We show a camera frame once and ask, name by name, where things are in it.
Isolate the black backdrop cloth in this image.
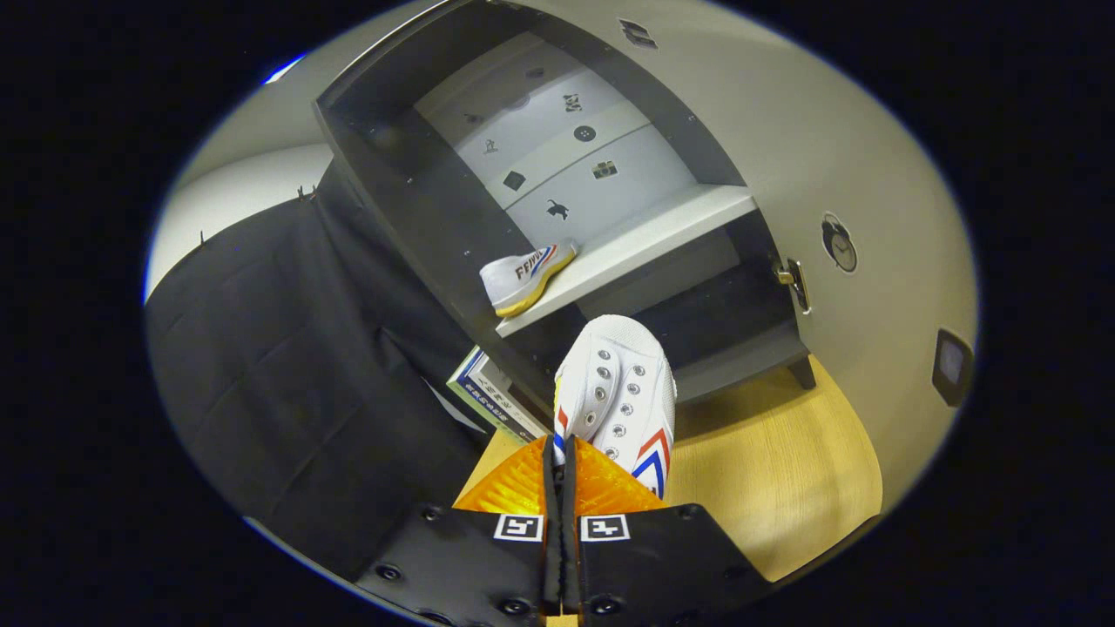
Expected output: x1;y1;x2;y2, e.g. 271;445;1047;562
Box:
144;161;524;580

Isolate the grey shoe cabinet door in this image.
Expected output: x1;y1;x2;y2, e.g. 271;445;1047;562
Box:
514;0;978;519

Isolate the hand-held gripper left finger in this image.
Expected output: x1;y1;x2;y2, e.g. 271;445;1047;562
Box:
353;435;565;627

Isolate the white canvas shoe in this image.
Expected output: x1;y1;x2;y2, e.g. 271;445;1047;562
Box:
551;315;678;502
479;241;578;318

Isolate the white spine book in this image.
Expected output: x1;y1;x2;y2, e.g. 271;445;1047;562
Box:
446;346;551;445

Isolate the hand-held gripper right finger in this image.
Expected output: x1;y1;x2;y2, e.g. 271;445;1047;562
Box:
562;435;772;627

